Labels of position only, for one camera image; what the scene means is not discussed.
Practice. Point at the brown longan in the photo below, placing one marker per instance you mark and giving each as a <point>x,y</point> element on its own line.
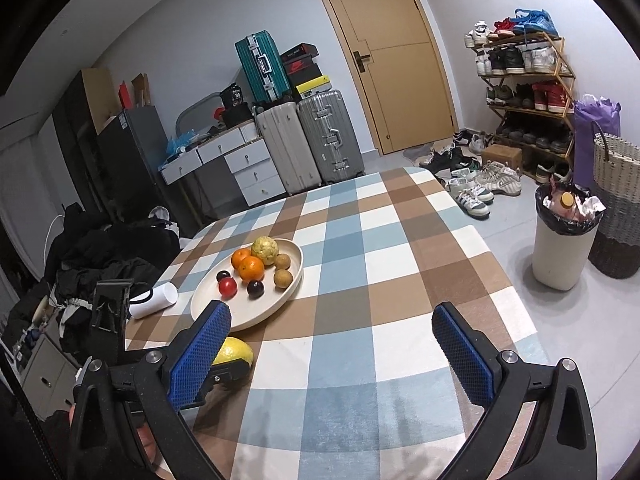
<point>283,261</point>
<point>283,279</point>

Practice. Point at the white desk with drawers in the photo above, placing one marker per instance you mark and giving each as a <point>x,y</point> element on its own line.
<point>250,170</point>

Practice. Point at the dark shoe box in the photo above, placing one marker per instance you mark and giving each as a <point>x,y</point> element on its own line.
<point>299,51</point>

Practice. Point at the purple bag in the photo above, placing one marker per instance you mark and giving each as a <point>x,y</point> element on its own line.
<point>587,145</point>

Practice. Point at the flat cardboard piece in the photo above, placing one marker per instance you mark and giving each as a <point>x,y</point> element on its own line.
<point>140,90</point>

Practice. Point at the large yellow lemon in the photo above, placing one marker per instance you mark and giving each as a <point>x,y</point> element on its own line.
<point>237,350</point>

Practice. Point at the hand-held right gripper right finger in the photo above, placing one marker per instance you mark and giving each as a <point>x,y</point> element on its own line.
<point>462,355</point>

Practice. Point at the beige suitcase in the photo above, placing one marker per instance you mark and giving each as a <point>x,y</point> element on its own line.
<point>287,150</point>

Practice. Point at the white sheer curtain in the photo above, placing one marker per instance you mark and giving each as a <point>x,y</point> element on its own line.
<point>25,195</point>

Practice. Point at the white round object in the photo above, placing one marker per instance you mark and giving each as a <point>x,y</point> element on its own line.
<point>161,215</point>

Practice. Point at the cream round plate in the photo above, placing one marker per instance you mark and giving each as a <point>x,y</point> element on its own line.
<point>235,312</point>

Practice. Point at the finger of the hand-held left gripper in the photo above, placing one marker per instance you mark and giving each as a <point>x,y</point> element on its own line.
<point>232,371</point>

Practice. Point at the tan wooden door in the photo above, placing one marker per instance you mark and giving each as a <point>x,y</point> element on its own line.
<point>380,10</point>

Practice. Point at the grey door mat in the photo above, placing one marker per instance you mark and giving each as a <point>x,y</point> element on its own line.
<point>419,152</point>

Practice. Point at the silver suitcase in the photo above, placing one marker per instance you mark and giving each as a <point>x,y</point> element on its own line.
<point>327,135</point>

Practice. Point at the round red tomato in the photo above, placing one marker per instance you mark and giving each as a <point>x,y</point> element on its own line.
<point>227,288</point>

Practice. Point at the small black box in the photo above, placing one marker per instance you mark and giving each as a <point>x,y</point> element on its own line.
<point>234,95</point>

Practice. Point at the dark plum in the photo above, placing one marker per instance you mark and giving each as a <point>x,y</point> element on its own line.
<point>223,275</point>
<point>256,288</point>

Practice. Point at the black yellow shoe box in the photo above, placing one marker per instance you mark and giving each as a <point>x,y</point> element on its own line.
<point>312,82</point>

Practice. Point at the orange tangerine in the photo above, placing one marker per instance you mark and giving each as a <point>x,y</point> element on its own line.
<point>251,269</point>
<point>240,257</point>

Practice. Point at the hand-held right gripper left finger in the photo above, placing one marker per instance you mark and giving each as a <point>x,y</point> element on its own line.
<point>200,355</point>

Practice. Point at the woven laundry basket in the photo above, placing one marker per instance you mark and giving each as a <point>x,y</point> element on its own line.
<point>617,210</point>

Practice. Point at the red shoe box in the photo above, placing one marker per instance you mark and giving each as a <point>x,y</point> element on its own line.
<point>300,66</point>

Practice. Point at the pile of black clothes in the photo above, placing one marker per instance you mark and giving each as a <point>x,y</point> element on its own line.
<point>110,255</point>

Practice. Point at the person's left hand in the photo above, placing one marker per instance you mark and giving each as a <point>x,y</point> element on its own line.
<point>147,447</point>

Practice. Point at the yellow-green bumpy fruit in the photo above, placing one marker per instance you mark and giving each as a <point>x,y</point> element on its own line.
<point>264,250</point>

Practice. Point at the grey metal frame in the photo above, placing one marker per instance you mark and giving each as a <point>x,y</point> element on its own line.
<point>185,110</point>

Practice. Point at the grey drawer cabinet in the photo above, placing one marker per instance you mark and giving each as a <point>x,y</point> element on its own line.
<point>47,375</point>

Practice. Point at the red paper bag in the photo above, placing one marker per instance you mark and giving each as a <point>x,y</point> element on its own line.
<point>124,95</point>

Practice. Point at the scattered sneakers group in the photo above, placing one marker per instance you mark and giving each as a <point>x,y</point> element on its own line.
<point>480,180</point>

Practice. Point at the dark wardrobe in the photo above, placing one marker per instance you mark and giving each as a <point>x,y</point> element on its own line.
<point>75,125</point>

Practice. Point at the white paper roll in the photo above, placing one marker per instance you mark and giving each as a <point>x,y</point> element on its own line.
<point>155,300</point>

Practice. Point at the light blue plastic bag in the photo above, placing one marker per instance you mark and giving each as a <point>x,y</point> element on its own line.
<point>182,142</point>

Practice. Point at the wooden shoe rack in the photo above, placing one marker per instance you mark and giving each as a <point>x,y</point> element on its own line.
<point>515,60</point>

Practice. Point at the white trash bin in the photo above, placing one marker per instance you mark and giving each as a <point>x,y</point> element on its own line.
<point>560,255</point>

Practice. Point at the dark grey fridge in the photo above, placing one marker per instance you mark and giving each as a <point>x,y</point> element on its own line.
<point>132,160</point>

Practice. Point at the small cardboard box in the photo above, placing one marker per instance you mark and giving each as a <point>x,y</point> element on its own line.
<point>502,157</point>

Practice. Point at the teal suitcase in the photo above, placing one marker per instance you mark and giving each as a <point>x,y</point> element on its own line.
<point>260,65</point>

